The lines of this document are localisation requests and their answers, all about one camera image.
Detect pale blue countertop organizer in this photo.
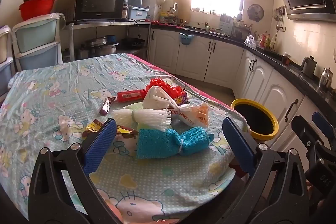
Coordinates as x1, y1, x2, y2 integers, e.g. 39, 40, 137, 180
220, 13, 234, 30

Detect black microwave oven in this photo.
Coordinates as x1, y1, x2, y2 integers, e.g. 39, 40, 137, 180
73, 0, 126, 24

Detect group of condiment bottles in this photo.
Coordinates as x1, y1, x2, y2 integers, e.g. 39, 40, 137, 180
257, 31, 277, 50

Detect steel shelf rack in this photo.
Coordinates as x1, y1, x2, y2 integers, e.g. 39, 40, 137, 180
66, 20, 152, 62

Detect round wall vent fan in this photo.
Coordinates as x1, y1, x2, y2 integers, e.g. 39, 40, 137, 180
247, 4, 264, 22

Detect grey metal kettle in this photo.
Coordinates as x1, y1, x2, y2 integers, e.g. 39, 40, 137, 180
301, 55, 317, 75

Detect pink blanket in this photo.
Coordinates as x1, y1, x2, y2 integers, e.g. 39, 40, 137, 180
129, 53, 234, 109

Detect dark brown snack wrapper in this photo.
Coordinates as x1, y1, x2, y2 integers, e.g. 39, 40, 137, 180
84, 119, 139, 138

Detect red plastic basin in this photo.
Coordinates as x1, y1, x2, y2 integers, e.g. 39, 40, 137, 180
19, 0, 57, 21

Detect colourful snack wrapper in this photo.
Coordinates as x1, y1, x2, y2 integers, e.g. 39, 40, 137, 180
175, 93, 190, 105

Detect hanging kitchen utensils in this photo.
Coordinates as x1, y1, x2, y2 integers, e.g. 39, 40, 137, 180
273, 6, 286, 30

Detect blue plastic dish box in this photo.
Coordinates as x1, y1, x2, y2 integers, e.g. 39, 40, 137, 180
128, 6, 150, 19

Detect blue mesh cloth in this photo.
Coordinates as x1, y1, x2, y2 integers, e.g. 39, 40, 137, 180
138, 128, 214, 160

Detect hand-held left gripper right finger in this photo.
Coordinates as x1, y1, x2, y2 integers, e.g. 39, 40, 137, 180
222, 116, 307, 224

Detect black wok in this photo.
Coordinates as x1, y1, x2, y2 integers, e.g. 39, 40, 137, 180
122, 38, 145, 47

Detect wooden cutting board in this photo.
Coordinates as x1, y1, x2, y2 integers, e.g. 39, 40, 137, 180
173, 0, 191, 22

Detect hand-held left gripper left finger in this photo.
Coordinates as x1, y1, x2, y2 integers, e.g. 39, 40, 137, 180
28, 118, 124, 224

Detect red plastic bag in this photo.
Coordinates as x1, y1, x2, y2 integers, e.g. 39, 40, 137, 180
146, 78, 185, 101

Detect black kitchen countertop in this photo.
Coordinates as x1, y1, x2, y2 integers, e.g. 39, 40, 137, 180
151, 22, 336, 114

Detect yellow trash bin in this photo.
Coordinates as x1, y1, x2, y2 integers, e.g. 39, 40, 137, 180
230, 98, 279, 140

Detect plastic drawer cabinet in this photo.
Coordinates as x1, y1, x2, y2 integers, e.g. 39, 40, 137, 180
0, 26, 15, 101
12, 13, 63, 71

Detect large steel pot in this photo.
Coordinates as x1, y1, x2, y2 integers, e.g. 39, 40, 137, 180
93, 42, 118, 56

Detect printed cartoon blanket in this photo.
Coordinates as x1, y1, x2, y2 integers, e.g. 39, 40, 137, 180
0, 53, 237, 224

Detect blue hanging basket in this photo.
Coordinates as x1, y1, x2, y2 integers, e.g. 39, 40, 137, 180
179, 32, 195, 46

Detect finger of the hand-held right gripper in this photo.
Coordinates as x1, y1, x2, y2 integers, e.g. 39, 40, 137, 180
312, 112, 336, 143
291, 115, 324, 153

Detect white printed plastic bag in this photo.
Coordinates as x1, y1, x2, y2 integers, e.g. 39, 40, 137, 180
143, 85, 212, 127

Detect shiny steel teapot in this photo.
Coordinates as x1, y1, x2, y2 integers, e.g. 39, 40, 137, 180
319, 68, 334, 88

